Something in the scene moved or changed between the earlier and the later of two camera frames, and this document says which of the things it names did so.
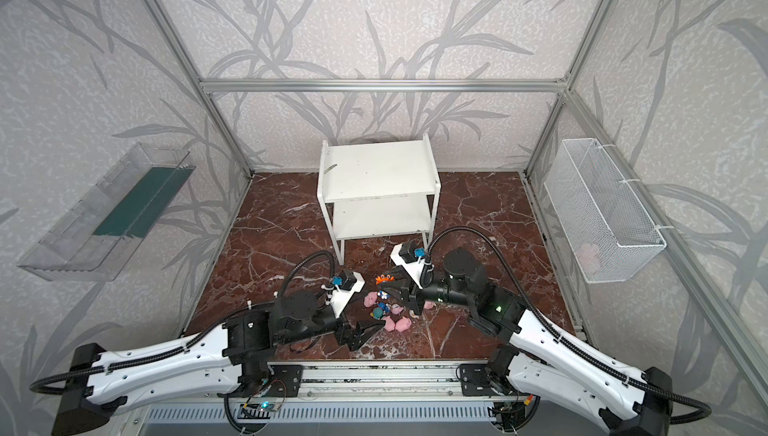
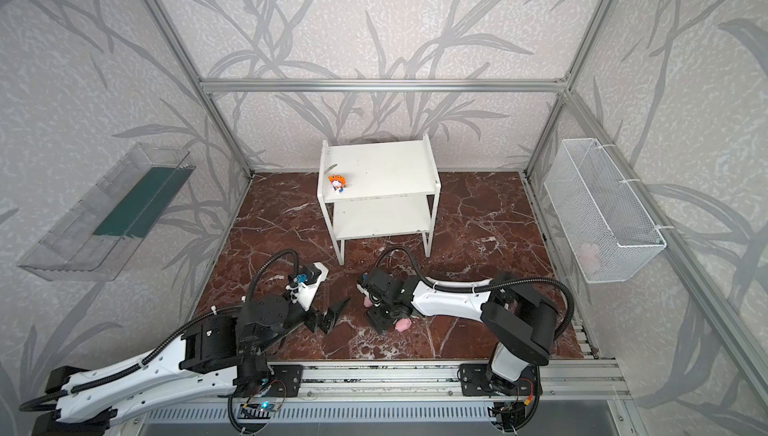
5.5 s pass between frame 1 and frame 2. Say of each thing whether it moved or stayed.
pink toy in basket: stayed
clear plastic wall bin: stayed
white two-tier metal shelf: stayed
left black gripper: moved
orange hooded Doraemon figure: moved
